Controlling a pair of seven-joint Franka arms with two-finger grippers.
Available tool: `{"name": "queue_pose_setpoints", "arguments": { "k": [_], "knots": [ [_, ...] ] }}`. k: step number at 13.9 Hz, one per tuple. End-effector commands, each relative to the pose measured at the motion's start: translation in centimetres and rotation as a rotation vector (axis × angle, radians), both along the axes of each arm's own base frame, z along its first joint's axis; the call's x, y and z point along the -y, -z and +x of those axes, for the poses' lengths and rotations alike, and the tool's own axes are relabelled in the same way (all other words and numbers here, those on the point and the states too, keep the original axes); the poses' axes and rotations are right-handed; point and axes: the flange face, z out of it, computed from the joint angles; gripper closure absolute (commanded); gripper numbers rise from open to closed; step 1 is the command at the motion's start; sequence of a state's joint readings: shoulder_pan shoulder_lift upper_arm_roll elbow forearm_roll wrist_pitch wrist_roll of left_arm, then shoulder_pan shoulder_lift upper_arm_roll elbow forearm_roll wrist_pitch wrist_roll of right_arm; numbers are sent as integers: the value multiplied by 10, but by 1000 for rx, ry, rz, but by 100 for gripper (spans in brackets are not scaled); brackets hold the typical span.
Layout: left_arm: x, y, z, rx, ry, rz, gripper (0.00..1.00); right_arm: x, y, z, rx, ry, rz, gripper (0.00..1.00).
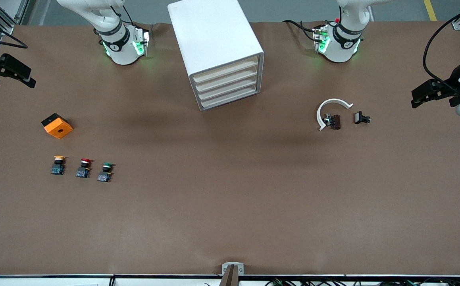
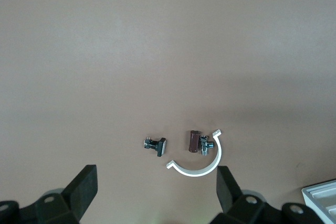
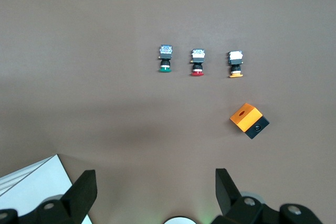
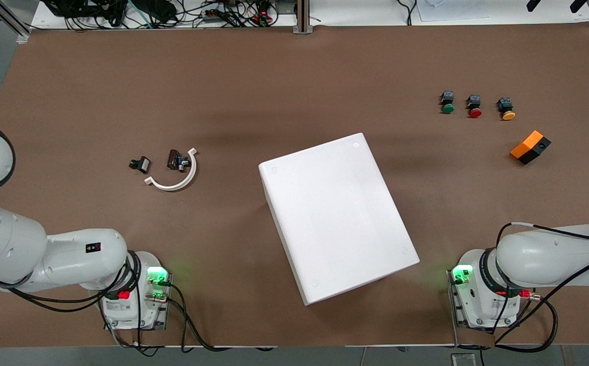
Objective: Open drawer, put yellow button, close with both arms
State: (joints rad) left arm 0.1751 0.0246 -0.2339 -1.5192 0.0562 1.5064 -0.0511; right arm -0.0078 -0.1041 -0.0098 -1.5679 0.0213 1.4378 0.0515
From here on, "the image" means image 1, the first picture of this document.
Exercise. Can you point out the yellow push button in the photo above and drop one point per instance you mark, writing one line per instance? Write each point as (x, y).
(57, 169)

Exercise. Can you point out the grey camera bracket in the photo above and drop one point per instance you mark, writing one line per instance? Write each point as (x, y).
(232, 274)

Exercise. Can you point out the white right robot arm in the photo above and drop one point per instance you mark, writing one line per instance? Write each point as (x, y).
(118, 47)

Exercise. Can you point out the white curved plastic part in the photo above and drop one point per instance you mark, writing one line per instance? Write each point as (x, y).
(335, 100)

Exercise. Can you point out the small black component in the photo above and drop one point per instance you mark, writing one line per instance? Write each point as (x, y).
(358, 117)

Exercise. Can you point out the brown table mat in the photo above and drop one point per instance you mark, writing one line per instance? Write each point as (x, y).
(230, 198)

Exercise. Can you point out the orange button box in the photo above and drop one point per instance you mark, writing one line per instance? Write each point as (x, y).
(59, 129)

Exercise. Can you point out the red push button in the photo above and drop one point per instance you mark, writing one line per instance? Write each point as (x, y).
(83, 171)

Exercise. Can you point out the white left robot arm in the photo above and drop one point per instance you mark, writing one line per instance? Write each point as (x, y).
(339, 47)

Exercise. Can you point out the green push button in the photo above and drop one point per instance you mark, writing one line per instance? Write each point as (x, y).
(103, 176)

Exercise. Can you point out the table edge rail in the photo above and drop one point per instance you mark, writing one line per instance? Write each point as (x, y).
(154, 280)

